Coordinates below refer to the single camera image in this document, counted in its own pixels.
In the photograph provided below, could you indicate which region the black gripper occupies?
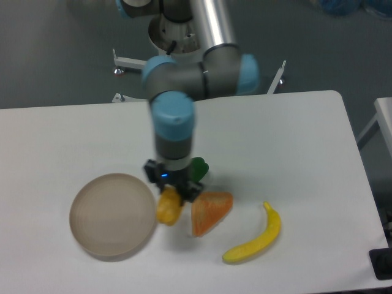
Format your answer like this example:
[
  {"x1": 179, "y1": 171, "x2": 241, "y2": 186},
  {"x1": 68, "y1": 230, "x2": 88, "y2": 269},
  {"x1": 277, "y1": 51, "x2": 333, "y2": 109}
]
[{"x1": 143, "y1": 159, "x2": 205, "y2": 206}]

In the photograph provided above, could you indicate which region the yellow toy bell pepper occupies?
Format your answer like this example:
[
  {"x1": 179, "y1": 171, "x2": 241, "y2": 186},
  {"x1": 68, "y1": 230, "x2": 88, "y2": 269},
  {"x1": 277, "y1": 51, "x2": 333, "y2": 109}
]
[{"x1": 156, "y1": 187, "x2": 183, "y2": 226}]

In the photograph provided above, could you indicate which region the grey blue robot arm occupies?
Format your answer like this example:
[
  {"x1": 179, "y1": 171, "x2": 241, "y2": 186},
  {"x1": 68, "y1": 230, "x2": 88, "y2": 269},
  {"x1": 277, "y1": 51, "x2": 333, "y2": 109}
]
[{"x1": 116, "y1": 1, "x2": 260, "y2": 202}]

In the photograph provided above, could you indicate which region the green toy bell pepper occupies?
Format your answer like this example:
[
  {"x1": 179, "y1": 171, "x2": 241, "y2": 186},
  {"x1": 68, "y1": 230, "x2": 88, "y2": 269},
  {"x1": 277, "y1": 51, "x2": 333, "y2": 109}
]
[{"x1": 190, "y1": 157, "x2": 209, "y2": 182}]

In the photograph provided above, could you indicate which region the beige round plate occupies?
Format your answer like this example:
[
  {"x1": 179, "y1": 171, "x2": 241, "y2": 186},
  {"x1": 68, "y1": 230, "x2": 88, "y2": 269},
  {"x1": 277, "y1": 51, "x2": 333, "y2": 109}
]
[{"x1": 69, "y1": 173, "x2": 156, "y2": 261}]

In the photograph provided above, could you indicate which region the orange triangular toy sandwich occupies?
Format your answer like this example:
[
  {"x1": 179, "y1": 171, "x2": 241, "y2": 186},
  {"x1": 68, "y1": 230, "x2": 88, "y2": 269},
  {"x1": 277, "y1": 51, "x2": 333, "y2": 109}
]
[{"x1": 191, "y1": 192, "x2": 233, "y2": 237}]

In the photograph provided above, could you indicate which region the yellow toy banana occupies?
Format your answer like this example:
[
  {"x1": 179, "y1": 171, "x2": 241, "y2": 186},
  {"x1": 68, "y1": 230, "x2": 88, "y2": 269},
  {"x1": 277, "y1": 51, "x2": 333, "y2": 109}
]
[{"x1": 222, "y1": 202, "x2": 282, "y2": 264}]

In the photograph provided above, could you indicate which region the black device at edge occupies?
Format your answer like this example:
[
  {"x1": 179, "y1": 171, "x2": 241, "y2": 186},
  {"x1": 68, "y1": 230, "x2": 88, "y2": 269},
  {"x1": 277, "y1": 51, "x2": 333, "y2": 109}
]
[{"x1": 369, "y1": 247, "x2": 391, "y2": 281}]

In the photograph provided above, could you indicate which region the white side table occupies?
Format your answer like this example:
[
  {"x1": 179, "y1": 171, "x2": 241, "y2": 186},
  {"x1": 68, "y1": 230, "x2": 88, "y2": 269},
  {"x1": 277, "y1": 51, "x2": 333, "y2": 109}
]
[{"x1": 356, "y1": 97, "x2": 391, "y2": 154}]

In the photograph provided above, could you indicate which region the blue bag in background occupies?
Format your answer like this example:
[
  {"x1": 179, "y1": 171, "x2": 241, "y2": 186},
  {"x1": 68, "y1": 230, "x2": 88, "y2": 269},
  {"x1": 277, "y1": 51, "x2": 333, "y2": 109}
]
[{"x1": 314, "y1": 0, "x2": 391, "y2": 20}]

